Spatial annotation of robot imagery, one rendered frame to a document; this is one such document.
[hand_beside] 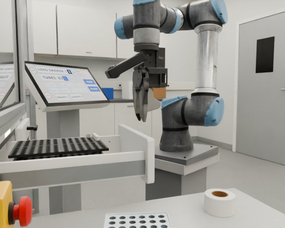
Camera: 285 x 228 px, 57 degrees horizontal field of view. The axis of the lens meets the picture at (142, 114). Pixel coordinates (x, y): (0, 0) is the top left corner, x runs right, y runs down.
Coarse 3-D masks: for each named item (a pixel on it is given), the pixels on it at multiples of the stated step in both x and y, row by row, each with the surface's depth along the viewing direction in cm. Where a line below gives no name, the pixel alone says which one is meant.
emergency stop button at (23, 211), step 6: (24, 198) 36; (18, 204) 36; (24, 204) 35; (30, 204) 36; (18, 210) 35; (24, 210) 35; (30, 210) 36; (18, 216) 35; (24, 216) 35; (30, 216) 35; (24, 222) 35; (30, 222) 36
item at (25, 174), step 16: (112, 144) 86; (0, 160) 67; (32, 160) 56; (48, 160) 56; (64, 160) 58; (80, 160) 59; (96, 160) 60; (112, 160) 61; (128, 160) 62; (144, 160) 64; (0, 176) 53; (16, 176) 54; (32, 176) 55; (48, 176) 56; (64, 176) 58; (80, 176) 59; (96, 176) 60; (112, 176) 61; (128, 176) 63
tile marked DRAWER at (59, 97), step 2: (54, 94) 140; (56, 94) 141; (58, 94) 142; (60, 94) 143; (62, 94) 144; (64, 94) 145; (66, 94) 147; (56, 96) 139; (58, 96) 141; (60, 96) 142; (62, 96) 143; (64, 96) 144; (66, 96) 146; (68, 96) 147; (56, 98) 139; (58, 98) 140; (60, 98) 141; (62, 98) 142; (64, 98) 143; (66, 98) 145; (68, 98) 146; (58, 100) 139; (60, 100) 140; (62, 100) 141; (64, 100) 142
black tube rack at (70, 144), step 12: (24, 144) 69; (36, 144) 69; (48, 144) 70; (60, 144) 69; (72, 144) 70; (84, 144) 69; (96, 144) 69; (12, 156) 58; (24, 156) 58; (36, 156) 68; (48, 156) 68; (60, 156) 62; (72, 156) 69
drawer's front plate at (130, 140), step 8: (120, 128) 86; (128, 128) 78; (120, 136) 86; (128, 136) 77; (136, 136) 70; (144, 136) 65; (120, 144) 86; (128, 144) 77; (136, 144) 70; (144, 144) 64; (152, 144) 62; (152, 152) 62; (152, 160) 62; (152, 168) 63; (144, 176) 64; (152, 176) 63
